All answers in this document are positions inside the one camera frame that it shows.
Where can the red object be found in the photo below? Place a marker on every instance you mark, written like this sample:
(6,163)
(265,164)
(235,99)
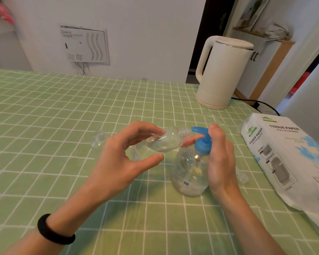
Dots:
(299,83)

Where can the pink hanging item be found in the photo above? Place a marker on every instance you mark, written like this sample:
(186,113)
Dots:
(2,11)

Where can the black wrist band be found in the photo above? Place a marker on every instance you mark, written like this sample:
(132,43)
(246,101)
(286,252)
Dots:
(54,232)

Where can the large clear bottle blue pump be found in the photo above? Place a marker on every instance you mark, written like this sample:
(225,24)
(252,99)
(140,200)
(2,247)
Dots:
(190,172)

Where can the person's left hand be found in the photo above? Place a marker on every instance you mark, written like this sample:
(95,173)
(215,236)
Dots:
(111,169)

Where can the wooden top white cabinet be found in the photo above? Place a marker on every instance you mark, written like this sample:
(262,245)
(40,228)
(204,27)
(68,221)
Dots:
(5,50)

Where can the leaning framed picture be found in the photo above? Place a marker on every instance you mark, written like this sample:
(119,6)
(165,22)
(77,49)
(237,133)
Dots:
(252,11)

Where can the person's left forearm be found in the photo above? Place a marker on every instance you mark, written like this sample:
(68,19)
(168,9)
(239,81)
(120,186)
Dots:
(55,223)

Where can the person's right hand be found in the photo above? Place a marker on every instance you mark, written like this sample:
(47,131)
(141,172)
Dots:
(220,167)

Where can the small clear plastic bottle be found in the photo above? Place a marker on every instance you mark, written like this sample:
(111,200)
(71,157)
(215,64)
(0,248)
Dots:
(159,143)
(98,140)

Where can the white tissue paper pack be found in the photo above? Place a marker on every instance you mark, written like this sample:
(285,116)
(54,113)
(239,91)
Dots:
(281,156)

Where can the cream electric kettle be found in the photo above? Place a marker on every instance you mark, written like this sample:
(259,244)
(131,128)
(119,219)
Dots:
(223,74)

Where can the crumpled grey paper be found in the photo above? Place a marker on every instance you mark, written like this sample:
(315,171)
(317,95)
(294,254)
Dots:
(277,31)

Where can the white door wooden side cabinet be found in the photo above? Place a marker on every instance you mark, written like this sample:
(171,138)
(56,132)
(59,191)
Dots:
(255,69)

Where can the green checked tablecloth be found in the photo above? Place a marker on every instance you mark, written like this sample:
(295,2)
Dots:
(42,156)

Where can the small white bottle cap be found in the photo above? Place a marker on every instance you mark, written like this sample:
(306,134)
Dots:
(242,177)

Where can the white wall panel cover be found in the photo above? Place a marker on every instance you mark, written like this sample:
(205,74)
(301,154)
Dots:
(85,43)

